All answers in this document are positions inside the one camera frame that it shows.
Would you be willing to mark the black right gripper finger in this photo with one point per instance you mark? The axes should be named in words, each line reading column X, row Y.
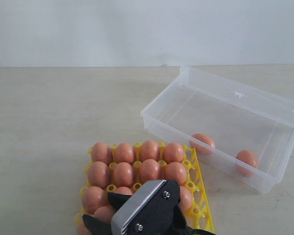
column 96, row 227
column 117, row 200

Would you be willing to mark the brown egg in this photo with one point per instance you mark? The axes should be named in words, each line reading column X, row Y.
column 82, row 230
column 149, row 170
column 94, row 198
column 99, row 175
column 149, row 150
column 102, row 152
column 248, row 157
column 104, row 214
column 123, row 190
column 203, row 144
column 173, row 152
column 186, row 199
column 176, row 171
column 124, row 175
column 125, row 153

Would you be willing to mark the yellow plastic egg tray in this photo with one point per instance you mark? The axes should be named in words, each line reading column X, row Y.
column 198, row 216

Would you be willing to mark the clear plastic container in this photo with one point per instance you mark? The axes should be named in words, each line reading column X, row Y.
column 236, row 116

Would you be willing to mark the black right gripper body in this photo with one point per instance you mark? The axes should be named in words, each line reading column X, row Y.
column 179, row 224

